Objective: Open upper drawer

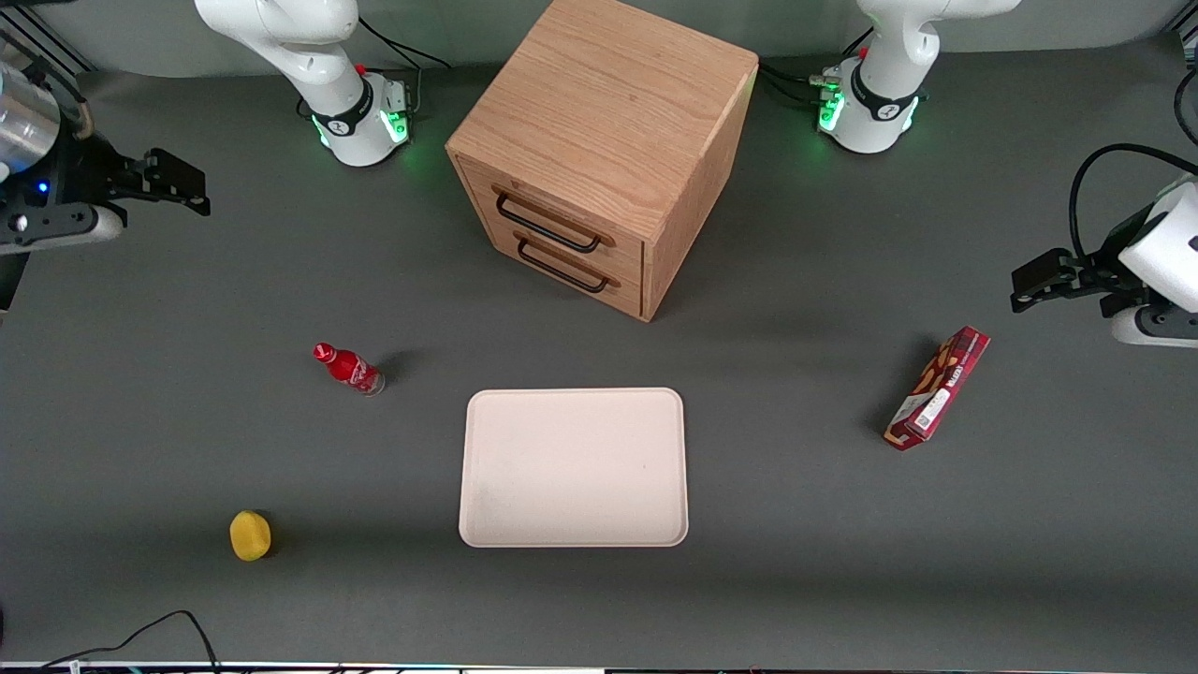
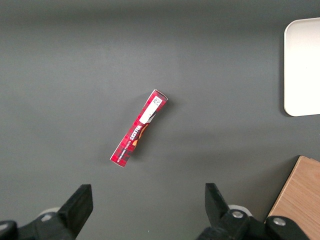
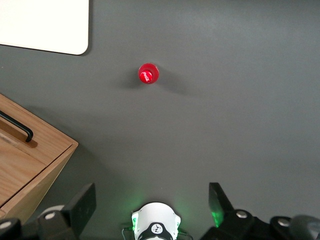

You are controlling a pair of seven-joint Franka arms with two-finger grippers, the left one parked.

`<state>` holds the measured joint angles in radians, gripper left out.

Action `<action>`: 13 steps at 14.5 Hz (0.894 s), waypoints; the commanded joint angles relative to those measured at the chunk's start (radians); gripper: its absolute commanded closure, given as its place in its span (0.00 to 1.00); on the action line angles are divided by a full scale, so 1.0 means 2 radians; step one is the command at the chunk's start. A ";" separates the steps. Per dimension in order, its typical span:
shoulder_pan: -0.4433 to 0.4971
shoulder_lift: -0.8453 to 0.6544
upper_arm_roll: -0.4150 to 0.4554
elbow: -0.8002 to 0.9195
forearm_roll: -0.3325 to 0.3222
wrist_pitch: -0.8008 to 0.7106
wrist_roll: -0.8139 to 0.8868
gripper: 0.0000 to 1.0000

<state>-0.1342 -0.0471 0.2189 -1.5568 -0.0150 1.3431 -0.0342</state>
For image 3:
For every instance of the wooden drawer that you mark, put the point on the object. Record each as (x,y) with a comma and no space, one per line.
(17,170)
(52,145)

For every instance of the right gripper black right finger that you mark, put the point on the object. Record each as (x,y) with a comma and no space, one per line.
(220,200)

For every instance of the red cola bottle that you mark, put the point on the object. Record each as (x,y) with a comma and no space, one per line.
(146,76)

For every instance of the wooden drawer cabinet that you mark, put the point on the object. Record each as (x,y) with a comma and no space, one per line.
(25,202)

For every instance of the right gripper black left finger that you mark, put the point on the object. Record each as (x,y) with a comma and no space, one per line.
(80,205)

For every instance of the white Franka right arm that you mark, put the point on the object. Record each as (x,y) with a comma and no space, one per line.
(155,217)

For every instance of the cream plastic tray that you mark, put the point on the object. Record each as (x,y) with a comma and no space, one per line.
(37,22)

